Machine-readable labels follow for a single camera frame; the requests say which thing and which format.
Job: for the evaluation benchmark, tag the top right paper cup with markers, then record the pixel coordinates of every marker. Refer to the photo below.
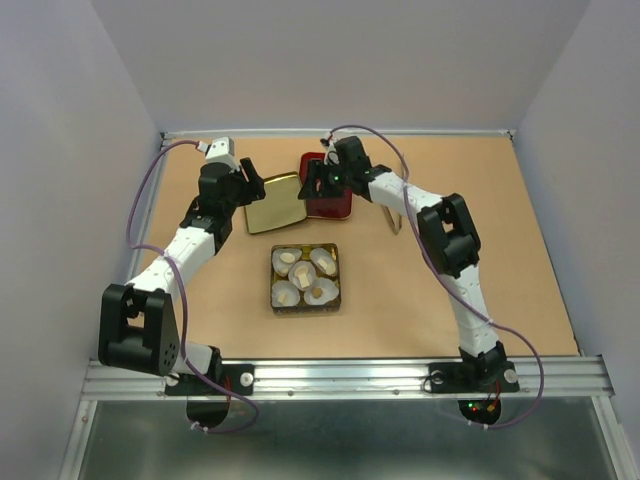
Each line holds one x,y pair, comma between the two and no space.
318,253

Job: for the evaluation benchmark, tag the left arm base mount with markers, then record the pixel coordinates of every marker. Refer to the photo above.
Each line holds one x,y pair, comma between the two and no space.
220,405

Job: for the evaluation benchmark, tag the centre paper cup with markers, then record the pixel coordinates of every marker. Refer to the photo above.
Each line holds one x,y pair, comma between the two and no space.
311,274

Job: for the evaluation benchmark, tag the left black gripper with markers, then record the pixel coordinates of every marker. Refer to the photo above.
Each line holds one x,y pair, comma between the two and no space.
253,189

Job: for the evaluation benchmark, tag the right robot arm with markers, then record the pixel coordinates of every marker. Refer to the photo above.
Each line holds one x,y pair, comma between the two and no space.
442,225

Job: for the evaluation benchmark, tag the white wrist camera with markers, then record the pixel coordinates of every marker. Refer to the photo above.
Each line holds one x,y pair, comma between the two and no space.
330,156
220,151

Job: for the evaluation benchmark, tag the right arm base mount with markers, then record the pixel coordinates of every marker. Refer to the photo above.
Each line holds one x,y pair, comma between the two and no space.
481,384

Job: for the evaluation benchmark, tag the aluminium mounting rail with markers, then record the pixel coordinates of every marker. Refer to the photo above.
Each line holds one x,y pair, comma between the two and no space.
350,379

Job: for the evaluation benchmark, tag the oval white chocolate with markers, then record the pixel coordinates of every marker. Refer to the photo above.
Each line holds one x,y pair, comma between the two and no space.
287,257

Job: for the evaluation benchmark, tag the bottom left paper cup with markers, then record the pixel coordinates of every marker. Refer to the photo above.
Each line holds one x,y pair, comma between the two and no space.
284,286

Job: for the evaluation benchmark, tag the red lacquer tray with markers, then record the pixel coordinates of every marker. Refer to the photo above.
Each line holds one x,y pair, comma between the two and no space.
324,208

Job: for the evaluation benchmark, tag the top left paper cup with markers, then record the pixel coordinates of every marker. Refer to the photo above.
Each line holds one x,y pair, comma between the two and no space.
281,268

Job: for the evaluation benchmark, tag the rectangular white chocolate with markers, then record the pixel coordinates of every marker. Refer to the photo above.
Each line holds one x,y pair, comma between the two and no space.
327,267

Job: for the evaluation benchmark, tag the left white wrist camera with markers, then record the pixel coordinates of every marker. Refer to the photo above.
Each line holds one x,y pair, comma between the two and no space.
220,151

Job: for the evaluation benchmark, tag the metal front plate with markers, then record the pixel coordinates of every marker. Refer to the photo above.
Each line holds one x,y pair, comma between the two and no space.
563,438

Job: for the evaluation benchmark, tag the bottom right paper cup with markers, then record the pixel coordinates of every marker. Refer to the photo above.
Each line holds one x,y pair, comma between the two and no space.
330,292

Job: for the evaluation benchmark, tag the gold tin lid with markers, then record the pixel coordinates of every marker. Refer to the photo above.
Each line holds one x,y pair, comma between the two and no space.
281,206

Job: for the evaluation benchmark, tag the square white chocolate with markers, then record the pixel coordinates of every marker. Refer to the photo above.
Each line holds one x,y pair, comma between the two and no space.
304,282

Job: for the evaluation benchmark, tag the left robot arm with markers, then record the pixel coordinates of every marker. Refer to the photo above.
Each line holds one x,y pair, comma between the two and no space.
138,328

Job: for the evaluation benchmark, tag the steel serving tongs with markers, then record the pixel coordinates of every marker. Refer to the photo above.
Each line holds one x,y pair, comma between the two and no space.
392,220

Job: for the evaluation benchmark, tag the chocolate tin base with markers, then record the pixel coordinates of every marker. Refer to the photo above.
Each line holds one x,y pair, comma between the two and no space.
302,308

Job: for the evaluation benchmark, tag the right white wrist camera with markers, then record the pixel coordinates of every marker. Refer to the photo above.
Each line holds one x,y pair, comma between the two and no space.
330,156

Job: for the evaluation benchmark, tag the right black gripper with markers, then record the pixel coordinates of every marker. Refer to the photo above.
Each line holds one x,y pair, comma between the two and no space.
317,171

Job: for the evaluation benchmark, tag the paper cup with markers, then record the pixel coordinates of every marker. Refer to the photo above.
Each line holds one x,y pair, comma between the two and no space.
281,268
311,274
318,253
284,286
330,292

